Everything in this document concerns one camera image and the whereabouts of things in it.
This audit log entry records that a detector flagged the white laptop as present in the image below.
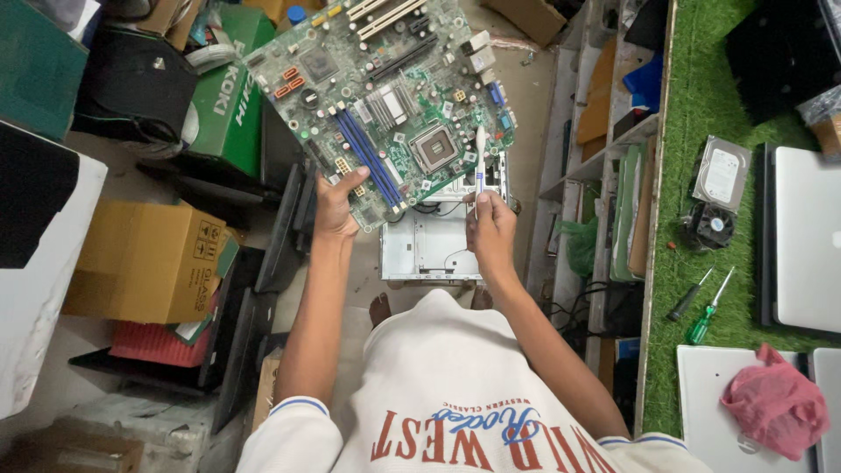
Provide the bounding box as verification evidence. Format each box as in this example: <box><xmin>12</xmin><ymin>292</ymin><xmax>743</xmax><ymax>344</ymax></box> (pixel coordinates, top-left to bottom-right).
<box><xmin>676</xmin><ymin>345</ymin><xmax>819</xmax><ymax>473</ymax></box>

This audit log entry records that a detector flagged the black laptop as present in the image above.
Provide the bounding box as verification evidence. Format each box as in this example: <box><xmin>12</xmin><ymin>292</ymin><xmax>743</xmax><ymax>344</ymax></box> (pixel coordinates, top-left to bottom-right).
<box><xmin>724</xmin><ymin>0</ymin><xmax>841</xmax><ymax>126</ymax></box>

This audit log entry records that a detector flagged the person's left hand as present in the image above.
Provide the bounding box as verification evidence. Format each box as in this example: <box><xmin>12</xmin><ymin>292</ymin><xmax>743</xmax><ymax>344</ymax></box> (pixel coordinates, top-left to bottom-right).
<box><xmin>313</xmin><ymin>166</ymin><xmax>371</xmax><ymax>242</ymax></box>

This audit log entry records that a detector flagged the black cooling fan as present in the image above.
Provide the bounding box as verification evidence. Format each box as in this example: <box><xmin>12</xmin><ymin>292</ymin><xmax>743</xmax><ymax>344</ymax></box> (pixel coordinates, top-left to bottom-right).
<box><xmin>683</xmin><ymin>200</ymin><xmax>738</xmax><ymax>252</ymax></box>

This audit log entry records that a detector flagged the green handled screwdriver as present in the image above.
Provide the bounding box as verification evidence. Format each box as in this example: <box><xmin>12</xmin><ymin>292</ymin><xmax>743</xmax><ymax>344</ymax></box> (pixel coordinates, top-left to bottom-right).
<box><xmin>685</xmin><ymin>266</ymin><xmax>737</xmax><ymax>346</ymax></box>

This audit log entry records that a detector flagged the silver hard disk drive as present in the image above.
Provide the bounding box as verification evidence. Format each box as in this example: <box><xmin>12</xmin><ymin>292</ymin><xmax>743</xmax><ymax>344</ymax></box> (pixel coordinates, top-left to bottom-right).
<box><xmin>691</xmin><ymin>134</ymin><xmax>753</xmax><ymax>212</ymax></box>

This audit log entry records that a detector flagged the flat brown cardboard piece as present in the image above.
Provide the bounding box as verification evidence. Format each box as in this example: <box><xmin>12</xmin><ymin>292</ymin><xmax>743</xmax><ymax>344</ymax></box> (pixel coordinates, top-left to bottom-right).
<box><xmin>480</xmin><ymin>0</ymin><xmax>569</xmax><ymax>48</ymax></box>

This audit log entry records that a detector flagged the person's left foot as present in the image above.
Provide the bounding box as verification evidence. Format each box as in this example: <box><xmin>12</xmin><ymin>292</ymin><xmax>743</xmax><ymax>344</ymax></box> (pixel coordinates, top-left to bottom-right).
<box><xmin>368</xmin><ymin>292</ymin><xmax>393</xmax><ymax>329</ymax></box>

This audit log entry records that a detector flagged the green plastic bag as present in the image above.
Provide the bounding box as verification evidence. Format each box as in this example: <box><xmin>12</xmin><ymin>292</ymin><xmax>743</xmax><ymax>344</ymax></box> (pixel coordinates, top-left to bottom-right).
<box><xmin>555</xmin><ymin>217</ymin><xmax>600</xmax><ymax>278</ymax></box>

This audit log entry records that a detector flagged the black handled screwdriver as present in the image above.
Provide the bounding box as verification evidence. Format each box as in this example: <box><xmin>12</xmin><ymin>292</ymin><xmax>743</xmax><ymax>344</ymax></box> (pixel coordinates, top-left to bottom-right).
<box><xmin>667</xmin><ymin>265</ymin><xmax>716</xmax><ymax>323</ymax></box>

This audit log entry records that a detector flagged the silver laptop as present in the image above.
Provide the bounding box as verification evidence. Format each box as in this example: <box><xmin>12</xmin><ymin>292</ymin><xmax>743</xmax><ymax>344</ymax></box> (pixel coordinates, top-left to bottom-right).
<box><xmin>761</xmin><ymin>143</ymin><xmax>841</xmax><ymax>335</ymax></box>

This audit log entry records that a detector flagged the green artificial grass mat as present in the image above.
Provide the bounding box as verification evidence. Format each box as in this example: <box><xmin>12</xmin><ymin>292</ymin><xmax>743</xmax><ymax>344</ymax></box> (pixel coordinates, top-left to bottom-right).
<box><xmin>640</xmin><ymin>0</ymin><xmax>841</xmax><ymax>440</ymax></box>

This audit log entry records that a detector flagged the grey metal computer case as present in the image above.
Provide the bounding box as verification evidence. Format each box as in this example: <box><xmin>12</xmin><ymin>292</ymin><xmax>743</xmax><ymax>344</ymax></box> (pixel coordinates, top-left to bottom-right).
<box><xmin>379</xmin><ymin>152</ymin><xmax>512</xmax><ymax>283</ymax></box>

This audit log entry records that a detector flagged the grey laptop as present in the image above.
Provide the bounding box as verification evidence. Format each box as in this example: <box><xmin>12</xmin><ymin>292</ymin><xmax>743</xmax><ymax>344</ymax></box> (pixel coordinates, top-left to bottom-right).
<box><xmin>812</xmin><ymin>347</ymin><xmax>841</xmax><ymax>473</ymax></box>

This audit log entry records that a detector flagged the person's right hand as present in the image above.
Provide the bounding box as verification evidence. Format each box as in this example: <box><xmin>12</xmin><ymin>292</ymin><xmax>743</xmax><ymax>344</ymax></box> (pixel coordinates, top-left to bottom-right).
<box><xmin>463</xmin><ymin>191</ymin><xmax>519</xmax><ymax>264</ymax></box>

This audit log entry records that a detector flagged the dark green box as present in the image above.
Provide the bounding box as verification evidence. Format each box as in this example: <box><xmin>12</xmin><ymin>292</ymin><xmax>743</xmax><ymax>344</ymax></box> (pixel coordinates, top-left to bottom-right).
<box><xmin>0</xmin><ymin>0</ymin><xmax>89</xmax><ymax>142</ymax></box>

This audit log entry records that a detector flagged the red ribbed panel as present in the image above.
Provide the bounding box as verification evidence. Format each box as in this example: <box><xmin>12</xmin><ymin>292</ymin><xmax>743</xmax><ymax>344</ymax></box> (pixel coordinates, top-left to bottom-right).
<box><xmin>108</xmin><ymin>321</ymin><xmax>214</xmax><ymax>369</ymax></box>

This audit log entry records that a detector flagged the white and black box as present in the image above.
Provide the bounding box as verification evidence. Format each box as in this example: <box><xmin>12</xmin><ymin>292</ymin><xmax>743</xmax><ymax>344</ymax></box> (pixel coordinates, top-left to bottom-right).
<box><xmin>0</xmin><ymin>118</ymin><xmax>109</xmax><ymax>421</ymax></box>

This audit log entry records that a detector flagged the green cardboard box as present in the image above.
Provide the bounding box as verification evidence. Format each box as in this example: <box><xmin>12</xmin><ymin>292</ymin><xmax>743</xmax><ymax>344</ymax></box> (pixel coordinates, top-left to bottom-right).
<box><xmin>185</xmin><ymin>3</ymin><xmax>277</xmax><ymax>178</ymax></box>

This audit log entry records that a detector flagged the wooden shelf rack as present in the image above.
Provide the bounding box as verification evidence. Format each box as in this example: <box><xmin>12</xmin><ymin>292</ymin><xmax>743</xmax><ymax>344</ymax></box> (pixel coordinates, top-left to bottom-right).
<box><xmin>526</xmin><ymin>0</ymin><xmax>678</xmax><ymax>438</ymax></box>

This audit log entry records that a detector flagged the brown cardboard box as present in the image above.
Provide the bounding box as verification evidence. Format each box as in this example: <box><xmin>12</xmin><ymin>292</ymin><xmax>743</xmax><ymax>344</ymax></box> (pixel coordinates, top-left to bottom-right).
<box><xmin>61</xmin><ymin>200</ymin><xmax>228</xmax><ymax>325</ymax></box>

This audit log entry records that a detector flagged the pink plastic bag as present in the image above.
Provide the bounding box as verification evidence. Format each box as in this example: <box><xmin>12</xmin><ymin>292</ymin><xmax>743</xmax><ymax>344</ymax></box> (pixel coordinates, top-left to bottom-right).
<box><xmin>720</xmin><ymin>342</ymin><xmax>830</xmax><ymax>461</ymax></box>

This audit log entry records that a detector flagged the white brush tool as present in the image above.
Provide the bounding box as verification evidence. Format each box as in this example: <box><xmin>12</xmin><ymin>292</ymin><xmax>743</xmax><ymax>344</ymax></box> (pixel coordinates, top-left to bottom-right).
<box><xmin>474</xmin><ymin>125</ymin><xmax>487</xmax><ymax>220</ymax></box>

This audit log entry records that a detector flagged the person's white printed shirt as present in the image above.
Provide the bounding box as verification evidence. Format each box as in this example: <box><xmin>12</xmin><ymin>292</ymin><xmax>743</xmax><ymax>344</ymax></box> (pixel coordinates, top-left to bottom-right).
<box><xmin>235</xmin><ymin>289</ymin><xmax>714</xmax><ymax>473</ymax></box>

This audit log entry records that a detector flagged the black bag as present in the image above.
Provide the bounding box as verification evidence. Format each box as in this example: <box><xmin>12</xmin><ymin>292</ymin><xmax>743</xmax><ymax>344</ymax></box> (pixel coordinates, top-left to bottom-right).
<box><xmin>71</xmin><ymin>26</ymin><xmax>199</xmax><ymax>145</ymax></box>

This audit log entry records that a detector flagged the green computer motherboard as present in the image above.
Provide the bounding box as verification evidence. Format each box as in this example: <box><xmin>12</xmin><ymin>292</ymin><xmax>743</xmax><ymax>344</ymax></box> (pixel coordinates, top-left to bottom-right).
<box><xmin>242</xmin><ymin>0</ymin><xmax>519</xmax><ymax>233</ymax></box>

